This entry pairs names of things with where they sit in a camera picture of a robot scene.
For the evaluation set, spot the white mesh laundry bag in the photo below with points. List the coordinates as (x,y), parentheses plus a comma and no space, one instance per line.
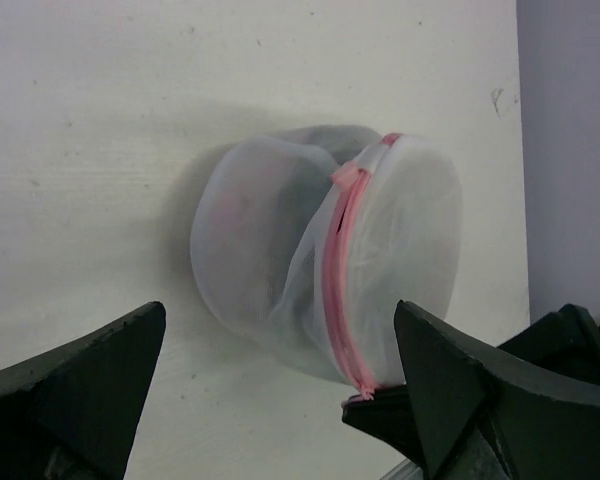
(305,241)

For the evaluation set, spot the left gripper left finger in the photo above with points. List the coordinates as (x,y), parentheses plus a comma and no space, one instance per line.
(73,412)

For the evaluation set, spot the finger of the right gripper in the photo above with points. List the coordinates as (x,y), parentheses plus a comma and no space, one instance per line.
(388,417)

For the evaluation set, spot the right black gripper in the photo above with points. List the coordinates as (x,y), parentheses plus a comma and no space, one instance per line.
(566,342)

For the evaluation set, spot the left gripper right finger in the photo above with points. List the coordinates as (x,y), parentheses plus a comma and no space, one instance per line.
(484,413)

